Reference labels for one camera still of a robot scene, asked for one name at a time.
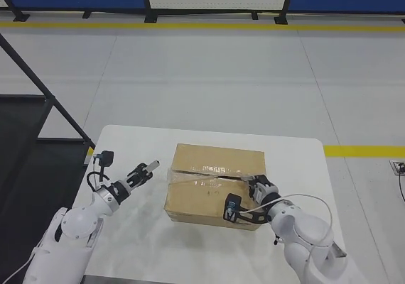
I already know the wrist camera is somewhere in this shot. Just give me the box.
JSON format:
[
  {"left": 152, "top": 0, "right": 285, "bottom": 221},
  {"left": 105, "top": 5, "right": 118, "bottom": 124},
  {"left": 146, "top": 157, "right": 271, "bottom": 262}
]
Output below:
[
  {"left": 86, "top": 150, "right": 115, "bottom": 193},
  {"left": 222, "top": 192, "right": 271, "bottom": 225}
]

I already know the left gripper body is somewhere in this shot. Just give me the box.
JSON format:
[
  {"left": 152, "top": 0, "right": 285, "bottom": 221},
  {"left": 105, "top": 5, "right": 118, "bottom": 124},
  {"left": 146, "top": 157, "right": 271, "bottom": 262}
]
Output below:
[{"left": 105, "top": 180, "right": 133, "bottom": 207}]

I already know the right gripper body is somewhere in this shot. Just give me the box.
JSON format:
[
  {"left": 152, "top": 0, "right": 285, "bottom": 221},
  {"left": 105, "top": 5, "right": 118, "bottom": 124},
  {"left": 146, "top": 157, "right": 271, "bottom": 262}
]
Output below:
[{"left": 249, "top": 174, "right": 282, "bottom": 207}]

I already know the dark mesh fence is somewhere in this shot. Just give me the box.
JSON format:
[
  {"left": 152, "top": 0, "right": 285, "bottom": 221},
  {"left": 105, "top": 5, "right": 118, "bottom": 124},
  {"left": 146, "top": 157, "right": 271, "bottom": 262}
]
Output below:
[{"left": 0, "top": 9, "right": 97, "bottom": 284}]

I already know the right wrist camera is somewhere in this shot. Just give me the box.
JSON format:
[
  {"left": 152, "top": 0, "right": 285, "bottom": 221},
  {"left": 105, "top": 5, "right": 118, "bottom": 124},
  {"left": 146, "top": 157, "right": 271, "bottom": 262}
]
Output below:
[{"left": 222, "top": 192, "right": 271, "bottom": 225}]

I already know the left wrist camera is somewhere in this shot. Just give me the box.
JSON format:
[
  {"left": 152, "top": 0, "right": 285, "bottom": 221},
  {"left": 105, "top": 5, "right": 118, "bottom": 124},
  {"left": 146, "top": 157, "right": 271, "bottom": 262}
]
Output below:
[{"left": 86, "top": 150, "right": 115, "bottom": 193}]

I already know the blue partition panel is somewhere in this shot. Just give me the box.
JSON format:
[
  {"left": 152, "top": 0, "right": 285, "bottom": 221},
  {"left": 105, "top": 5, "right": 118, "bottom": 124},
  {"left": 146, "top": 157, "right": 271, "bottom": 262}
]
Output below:
[
  {"left": 5, "top": 0, "right": 147, "bottom": 22},
  {"left": 286, "top": 0, "right": 405, "bottom": 27}
]

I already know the white pegboard partition panel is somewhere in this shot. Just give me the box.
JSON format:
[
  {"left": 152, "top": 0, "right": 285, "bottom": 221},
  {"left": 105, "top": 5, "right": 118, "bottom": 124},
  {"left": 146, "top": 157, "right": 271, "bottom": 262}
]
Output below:
[{"left": 144, "top": 0, "right": 291, "bottom": 25}]

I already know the thin white cable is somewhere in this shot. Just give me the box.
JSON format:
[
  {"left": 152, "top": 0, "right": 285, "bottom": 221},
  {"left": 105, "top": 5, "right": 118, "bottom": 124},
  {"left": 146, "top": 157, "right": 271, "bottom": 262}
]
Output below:
[
  {"left": 239, "top": 193, "right": 333, "bottom": 284},
  {"left": 2, "top": 250, "right": 36, "bottom": 284}
]

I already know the large brown taped carton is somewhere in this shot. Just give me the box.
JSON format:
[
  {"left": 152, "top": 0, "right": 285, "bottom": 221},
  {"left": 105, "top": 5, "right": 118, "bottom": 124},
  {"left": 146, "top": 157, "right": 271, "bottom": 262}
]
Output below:
[{"left": 163, "top": 143, "right": 267, "bottom": 231}]

